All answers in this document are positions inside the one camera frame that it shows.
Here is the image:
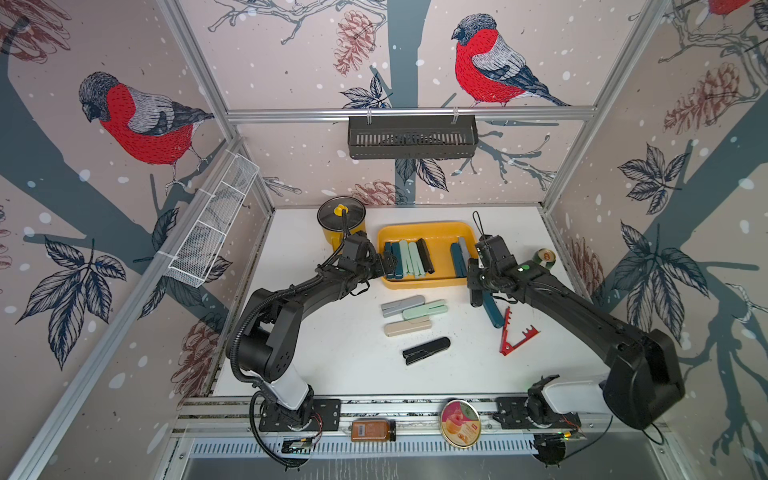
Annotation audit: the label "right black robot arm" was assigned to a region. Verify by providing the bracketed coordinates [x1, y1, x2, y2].
[467, 235, 685, 430]

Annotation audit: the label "small brown box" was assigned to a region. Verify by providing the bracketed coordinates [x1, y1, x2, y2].
[350, 418, 397, 442]

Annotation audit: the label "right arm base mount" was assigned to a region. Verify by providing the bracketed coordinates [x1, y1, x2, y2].
[492, 375, 581, 430]

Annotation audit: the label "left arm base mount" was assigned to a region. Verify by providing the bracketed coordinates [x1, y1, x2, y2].
[256, 389, 341, 432]

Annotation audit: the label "dark teal pliers bottom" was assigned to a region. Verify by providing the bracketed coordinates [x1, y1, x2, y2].
[390, 242, 403, 280]

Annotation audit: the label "white mesh wall basket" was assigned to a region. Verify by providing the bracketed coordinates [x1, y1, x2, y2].
[164, 151, 259, 288]

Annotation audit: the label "yellow pot with dark lid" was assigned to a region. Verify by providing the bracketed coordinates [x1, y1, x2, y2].
[317, 196, 366, 250]

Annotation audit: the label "black hanging wire basket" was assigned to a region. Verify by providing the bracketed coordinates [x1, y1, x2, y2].
[347, 115, 479, 160]

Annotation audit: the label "yellow plastic storage box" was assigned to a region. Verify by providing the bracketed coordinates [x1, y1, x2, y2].
[377, 221, 478, 290]

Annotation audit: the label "red plastic tool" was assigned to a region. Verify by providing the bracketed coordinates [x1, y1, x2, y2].
[499, 307, 540, 356]

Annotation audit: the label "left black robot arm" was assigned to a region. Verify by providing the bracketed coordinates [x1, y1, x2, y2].
[226, 231, 399, 427]

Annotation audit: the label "beige pruning pliers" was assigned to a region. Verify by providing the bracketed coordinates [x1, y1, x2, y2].
[384, 317, 432, 337]

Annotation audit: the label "round pink tin lid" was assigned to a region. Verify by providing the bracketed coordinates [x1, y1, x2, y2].
[440, 399, 482, 449]

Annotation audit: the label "black pliers pair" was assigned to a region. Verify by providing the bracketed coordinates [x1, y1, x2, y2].
[416, 238, 435, 274]

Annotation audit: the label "grey pruning pliers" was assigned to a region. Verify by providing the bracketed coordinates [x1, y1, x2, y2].
[458, 237, 471, 270]
[380, 295, 426, 318]

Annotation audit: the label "dark teal pliers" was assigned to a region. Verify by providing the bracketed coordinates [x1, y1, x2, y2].
[482, 291, 505, 329]
[383, 242, 395, 280]
[450, 243, 467, 278]
[390, 242, 403, 280]

